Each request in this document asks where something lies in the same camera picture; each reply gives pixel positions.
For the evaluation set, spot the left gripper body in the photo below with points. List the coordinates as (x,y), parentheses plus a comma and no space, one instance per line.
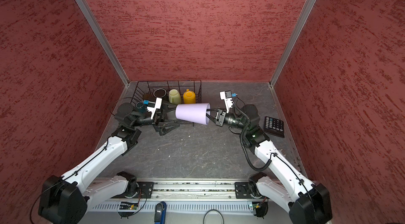
(145,121)

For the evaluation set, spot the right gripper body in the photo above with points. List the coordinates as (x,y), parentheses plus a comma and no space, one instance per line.
(229,119)

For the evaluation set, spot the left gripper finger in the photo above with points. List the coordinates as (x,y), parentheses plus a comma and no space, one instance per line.
(168,107)
(165,127)

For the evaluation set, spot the light green mug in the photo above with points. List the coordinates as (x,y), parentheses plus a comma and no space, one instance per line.
(174,97)

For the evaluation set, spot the lavender cup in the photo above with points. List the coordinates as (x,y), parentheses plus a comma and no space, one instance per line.
(196,113)

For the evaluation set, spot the black mug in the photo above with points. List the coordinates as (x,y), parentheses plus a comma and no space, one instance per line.
(161,93)

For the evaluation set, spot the yellow mug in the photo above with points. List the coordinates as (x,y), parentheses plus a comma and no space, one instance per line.
(189,97)

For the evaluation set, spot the grey mug cream inside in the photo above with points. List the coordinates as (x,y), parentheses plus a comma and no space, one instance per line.
(171,115)

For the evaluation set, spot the teal mug white inside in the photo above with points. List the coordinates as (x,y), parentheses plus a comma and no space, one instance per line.
(141,107)

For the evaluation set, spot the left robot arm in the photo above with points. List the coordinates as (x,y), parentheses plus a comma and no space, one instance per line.
(66,199)

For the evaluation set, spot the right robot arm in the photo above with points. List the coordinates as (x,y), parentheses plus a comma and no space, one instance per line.
(276,179)

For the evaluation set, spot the black calculator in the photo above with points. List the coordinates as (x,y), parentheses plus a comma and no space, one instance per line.
(274,126)

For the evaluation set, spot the left corner aluminium profile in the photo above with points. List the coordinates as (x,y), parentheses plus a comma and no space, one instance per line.
(94,25)

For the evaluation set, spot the corner aluminium profile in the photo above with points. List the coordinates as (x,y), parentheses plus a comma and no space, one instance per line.
(94,25)
(301,21)

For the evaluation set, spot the right corner aluminium profile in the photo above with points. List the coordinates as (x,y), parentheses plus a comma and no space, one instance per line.
(301,21)

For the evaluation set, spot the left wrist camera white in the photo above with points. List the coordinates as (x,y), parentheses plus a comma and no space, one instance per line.
(153,106)

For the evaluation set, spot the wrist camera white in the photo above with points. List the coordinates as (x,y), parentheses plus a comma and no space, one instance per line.
(228,98)
(153,106)

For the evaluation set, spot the black wire dish rack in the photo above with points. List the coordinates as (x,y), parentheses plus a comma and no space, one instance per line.
(150,86)

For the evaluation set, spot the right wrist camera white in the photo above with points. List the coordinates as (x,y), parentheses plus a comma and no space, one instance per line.
(228,98)

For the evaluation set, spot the front aluminium rail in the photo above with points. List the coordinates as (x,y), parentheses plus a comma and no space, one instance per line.
(186,190)

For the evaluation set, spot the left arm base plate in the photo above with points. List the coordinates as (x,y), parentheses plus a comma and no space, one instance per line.
(142,190)

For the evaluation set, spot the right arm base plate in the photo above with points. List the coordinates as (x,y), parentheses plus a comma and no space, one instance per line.
(247,190)

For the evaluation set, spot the blue handled tool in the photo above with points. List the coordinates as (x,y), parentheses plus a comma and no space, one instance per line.
(160,213)

